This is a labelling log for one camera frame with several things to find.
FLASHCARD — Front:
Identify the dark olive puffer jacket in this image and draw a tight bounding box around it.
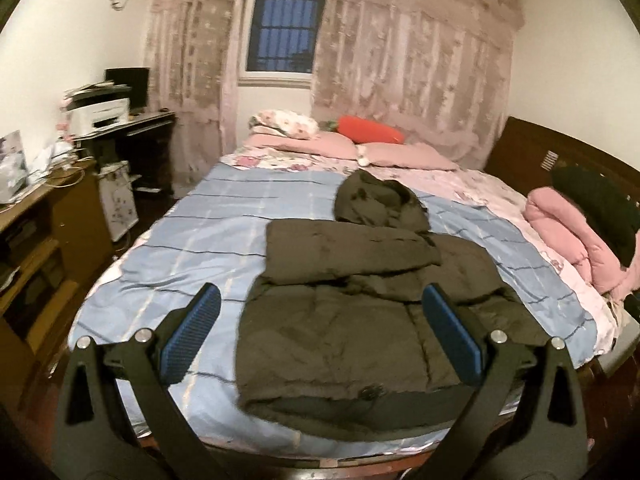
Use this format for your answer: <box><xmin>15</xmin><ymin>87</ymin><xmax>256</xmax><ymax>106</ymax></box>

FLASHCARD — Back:
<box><xmin>235</xmin><ymin>170</ymin><xmax>547</xmax><ymax>441</ymax></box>

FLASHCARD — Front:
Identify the brown wooden cabinet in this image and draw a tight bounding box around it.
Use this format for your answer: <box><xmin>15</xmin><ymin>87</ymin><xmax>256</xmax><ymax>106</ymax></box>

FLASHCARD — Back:
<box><xmin>1</xmin><ymin>157</ymin><xmax>113</xmax><ymax>412</ymax></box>

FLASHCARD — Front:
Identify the folded pink quilt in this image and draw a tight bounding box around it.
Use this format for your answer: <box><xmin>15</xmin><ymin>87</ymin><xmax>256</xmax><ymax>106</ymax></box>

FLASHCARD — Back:
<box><xmin>523</xmin><ymin>186</ymin><xmax>639</xmax><ymax>301</ymax></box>

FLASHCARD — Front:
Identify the blue plaid bed sheet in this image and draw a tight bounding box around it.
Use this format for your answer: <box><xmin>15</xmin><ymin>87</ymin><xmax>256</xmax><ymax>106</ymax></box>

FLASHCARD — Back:
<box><xmin>67</xmin><ymin>161</ymin><xmax>599</xmax><ymax>461</ymax></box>

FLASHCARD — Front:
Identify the white floral board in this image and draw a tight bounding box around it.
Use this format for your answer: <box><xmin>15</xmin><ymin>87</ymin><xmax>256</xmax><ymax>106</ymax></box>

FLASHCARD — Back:
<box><xmin>98</xmin><ymin>160</ymin><xmax>139</xmax><ymax>242</ymax></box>

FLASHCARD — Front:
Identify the dark wooden headboard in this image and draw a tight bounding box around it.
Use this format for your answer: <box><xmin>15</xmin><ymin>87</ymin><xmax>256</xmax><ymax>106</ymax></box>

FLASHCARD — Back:
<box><xmin>483</xmin><ymin>117</ymin><xmax>639</xmax><ymax>209</ymax></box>

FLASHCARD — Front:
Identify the right pink pillow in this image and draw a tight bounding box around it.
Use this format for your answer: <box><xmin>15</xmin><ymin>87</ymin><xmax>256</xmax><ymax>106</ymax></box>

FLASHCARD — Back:
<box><xmin>357</xmin><ymin>142</ymin><xmax>459</xmax><ymax>171</ymax></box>

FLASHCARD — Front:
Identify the pink pillow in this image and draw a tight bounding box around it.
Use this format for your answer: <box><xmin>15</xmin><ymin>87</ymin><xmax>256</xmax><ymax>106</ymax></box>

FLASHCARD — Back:
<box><xmin>357</xmin><ymin>142</ymin><xmax>459</xmax><ymax>171</ymax></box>
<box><xmin>244</xmin><ymin>132</ymin><xmax>358</xmax><ymax>160</ymax></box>

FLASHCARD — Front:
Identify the black computer desk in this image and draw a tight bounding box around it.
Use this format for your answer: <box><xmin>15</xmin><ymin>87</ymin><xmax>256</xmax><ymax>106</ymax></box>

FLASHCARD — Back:
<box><xmin>74</xmin><ymin>110</ymin><xmax>176</xmax><ymax>193</ymax></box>

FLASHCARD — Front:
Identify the white printer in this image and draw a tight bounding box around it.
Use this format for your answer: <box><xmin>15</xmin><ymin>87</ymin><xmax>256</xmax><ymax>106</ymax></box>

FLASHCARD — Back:
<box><xmin>67</xmin><ymin>98</ymin><xmax>129</xmax><ymax>136</ymax></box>

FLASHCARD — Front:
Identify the orange carrot plush pillow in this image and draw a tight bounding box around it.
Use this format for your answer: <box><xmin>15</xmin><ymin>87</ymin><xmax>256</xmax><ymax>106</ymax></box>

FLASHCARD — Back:
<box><xmin>320</xmin><ymin>115</ymin><xmax>405</xmax><ymax>144</ymax></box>

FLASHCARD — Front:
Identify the left pink pillow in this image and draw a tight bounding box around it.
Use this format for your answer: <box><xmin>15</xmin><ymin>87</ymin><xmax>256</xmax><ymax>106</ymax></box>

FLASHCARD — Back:
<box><xmin>244</xmin><ymin>132</ymin><xmax>358</xmax><ymax>160</ymax></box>

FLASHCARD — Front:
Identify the black monitor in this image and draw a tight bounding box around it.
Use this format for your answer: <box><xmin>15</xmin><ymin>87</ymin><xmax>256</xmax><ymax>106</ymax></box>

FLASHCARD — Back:
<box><xmin>104</xmin><ymin>67</ymin><xmax>150</xmax><ymax>113</ymax></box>

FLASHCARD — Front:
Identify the right lace curtain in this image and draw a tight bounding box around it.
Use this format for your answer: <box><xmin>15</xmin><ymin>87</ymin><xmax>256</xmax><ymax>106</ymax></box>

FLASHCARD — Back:
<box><xmin>311</xmin><ymin>0</ymin><xmax>524</xmax><ymax>169</ymax></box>

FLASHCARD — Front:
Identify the lace curtain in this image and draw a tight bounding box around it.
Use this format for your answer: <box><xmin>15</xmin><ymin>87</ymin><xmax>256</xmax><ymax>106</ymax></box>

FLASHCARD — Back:
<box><xmin>311</xmin><ymin>0</ymin><xmax>524</xmax><ymax>169</ymax></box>
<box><xmin>144</xmin><ymin>0</ymin><xmax>244</xmax><ymax>197</ymax></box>

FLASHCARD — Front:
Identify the left lace curtain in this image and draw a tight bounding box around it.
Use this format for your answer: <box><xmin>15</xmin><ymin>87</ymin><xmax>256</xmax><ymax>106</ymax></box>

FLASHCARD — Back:
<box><xmin>144</xmin><ymin>0</ymin><xmax>244</xmax><ymax>197</ymax></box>

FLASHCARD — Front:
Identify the barred window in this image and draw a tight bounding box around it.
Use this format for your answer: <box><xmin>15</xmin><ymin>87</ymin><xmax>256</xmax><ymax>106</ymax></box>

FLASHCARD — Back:
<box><xmin>246</xmin><ymin>0</ymin><xmax>326</xmax><ymax>74</ymax></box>

